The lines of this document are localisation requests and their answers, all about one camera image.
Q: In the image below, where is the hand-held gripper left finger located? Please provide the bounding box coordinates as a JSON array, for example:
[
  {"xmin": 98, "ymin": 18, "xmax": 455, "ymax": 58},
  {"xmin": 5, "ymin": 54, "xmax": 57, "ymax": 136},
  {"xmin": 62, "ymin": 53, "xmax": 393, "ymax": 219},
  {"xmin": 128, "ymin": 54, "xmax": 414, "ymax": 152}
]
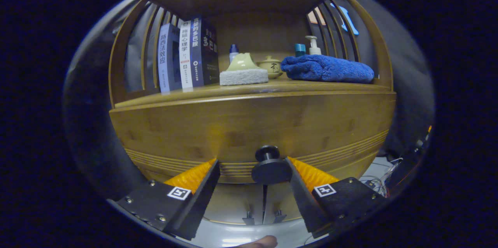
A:
[{"xmin": 107, "ymin": 159, "xmax": 221, "ymax": 241}]

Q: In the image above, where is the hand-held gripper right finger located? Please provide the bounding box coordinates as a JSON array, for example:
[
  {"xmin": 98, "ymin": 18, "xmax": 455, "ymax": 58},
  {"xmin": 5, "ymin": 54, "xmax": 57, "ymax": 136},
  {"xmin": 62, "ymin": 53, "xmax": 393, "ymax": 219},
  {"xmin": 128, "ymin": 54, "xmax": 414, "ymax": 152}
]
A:
[{"xmin": 285, "ymin": 157, "xmax": 389, "ymax": 239}]

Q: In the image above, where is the cream scrubbing brush with handle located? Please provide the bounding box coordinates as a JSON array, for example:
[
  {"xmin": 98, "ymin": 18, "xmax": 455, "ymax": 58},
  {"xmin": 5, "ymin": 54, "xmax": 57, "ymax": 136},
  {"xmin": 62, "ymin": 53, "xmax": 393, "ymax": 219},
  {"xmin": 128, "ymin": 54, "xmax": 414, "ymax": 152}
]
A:
[{"xmin": 219, "ymin": 52, "xmax": 269, "ymax": 86}]

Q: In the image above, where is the wooden cabinet door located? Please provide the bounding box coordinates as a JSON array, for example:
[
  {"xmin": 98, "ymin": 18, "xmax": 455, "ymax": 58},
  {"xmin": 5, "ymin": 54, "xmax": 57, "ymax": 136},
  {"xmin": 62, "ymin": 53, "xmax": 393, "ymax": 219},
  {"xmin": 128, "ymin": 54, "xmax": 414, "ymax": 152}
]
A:
[
  {"xmin": 202, "ymin": 183, "xmax": 265, "ymax": 225},
  {"xmin": 266, "ymin": 181, "xmax": 308, "ymax": 223}
]

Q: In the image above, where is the wooden countertop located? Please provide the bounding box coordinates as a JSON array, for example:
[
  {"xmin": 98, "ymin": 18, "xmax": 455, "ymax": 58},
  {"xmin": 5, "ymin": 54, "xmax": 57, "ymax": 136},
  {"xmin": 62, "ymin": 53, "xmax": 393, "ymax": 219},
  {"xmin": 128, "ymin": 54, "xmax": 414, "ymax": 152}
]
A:
[{"xmin": 114, "ymin": 77, "xmax": 395, "ymax": 108}]

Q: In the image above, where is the black device with orange tip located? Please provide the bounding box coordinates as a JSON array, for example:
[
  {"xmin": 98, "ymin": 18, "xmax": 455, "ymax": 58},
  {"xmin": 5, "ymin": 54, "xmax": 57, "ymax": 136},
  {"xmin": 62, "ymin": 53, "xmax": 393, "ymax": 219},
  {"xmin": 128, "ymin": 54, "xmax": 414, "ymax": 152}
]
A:
[{"xmin": 389, "ymin": 126, "xmax": 433, "ymax": 192}]

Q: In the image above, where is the folded blue towel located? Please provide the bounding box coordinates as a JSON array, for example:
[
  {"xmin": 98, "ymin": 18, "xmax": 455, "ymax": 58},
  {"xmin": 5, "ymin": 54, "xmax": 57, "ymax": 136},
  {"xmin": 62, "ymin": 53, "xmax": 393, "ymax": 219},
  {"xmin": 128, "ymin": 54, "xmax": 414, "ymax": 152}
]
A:
[{"xmin": 281, "ymin": 54, "xmax": 375, "ymax": 84}]

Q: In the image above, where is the beige lidded tea cup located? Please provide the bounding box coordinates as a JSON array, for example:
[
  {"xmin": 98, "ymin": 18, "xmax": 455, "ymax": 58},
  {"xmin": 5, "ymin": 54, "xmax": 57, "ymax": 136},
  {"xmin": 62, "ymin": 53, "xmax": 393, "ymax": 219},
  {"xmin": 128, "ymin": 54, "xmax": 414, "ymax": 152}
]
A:
[{"xmin": 256, "ymin": 56, "xmax": 283, "ymax": 80}]

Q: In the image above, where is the black backdrop cloth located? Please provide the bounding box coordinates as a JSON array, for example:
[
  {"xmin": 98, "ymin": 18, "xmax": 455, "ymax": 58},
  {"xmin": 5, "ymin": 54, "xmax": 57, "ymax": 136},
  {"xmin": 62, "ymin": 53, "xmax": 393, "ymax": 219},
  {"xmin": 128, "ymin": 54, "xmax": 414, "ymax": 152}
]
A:
[{"xmin": 62, "ymin": 0, "xmax": 435, "ymax": 202}]

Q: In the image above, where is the white book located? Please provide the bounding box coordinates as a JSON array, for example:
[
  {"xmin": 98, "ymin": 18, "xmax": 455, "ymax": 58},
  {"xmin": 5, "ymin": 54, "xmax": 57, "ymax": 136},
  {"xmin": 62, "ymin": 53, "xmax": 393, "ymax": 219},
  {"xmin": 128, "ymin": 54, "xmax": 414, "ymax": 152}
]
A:
[{"xmin": 178, "ymin": 21, "xmax": 194, "ymax": 90}]

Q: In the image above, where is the light blue book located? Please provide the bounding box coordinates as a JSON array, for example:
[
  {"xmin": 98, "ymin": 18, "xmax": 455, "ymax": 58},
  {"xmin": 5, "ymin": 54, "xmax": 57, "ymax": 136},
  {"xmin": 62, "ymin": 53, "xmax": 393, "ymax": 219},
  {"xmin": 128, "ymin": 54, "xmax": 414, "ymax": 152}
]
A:
[{"xmin": 158, "ymin": 23, "xmax": 181, "ymax": 94}]

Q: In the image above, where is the dark blue book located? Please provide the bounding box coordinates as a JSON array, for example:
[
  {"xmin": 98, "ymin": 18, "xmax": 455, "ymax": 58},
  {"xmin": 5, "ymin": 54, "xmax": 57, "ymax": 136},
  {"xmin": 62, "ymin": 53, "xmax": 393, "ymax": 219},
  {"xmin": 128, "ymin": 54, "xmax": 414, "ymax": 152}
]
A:
[{"xmin": 189, "ymin": 17, "xmax": 219, "ymax": 87}]

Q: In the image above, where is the white pump bottle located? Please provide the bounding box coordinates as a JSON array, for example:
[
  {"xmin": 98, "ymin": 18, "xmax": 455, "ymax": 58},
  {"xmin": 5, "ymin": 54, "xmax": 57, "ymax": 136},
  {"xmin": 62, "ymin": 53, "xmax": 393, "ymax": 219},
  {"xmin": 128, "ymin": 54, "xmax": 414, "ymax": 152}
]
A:
[{"xmin": 305, "ymin": 35, "xmax": 322, "ymax": 56}]

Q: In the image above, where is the tangle of thin cables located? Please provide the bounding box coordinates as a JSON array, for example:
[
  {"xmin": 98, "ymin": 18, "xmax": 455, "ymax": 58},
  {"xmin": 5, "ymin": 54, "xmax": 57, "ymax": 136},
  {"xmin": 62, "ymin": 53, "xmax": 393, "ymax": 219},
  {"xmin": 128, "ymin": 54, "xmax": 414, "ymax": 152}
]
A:
[{"xmin": 360, "ymin": 157, "xmax": 403, "ymax": 198}]

